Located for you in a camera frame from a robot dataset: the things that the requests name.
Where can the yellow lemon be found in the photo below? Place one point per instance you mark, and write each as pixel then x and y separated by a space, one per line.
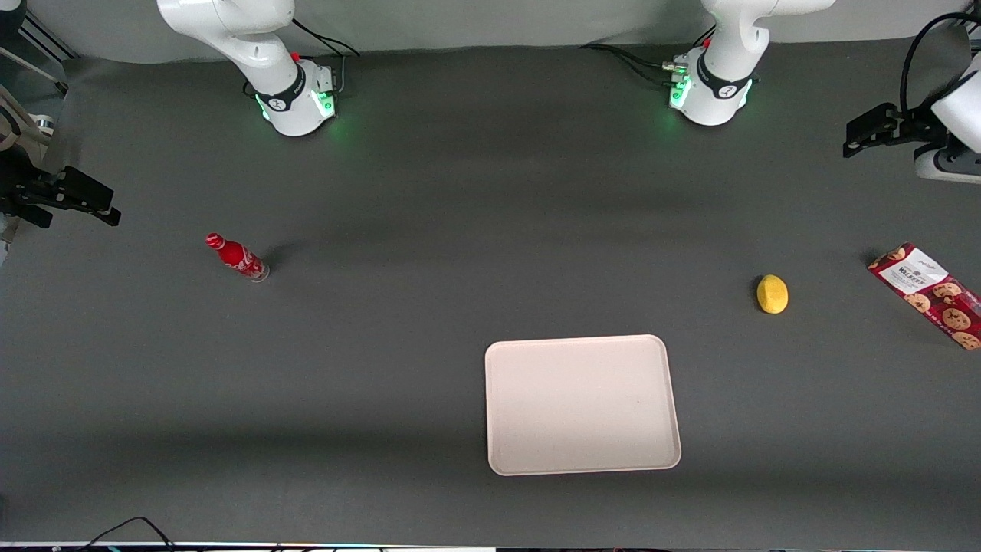
pixel 772 294

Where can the cream plastic tray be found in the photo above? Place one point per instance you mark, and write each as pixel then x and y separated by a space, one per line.
pixel 582 404

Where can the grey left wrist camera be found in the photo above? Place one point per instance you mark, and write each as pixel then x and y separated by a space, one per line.
pixel 946 162

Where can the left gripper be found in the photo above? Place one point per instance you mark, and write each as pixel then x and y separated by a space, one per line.
pixel 909 127

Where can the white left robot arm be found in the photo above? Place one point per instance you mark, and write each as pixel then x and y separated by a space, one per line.
pixel 716 84

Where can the black aluminium frame rail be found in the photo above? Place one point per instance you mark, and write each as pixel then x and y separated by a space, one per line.
pixel 47 38

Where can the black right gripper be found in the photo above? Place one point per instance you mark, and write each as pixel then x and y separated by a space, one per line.
pixel 23 189

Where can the red cola bottle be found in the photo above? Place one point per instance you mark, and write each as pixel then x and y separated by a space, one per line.
pixel 236 256

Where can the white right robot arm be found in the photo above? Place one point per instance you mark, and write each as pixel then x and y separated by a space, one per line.
pixel 268 69

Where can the red cookie box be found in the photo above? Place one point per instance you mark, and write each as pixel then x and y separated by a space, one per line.
pixel 931 293

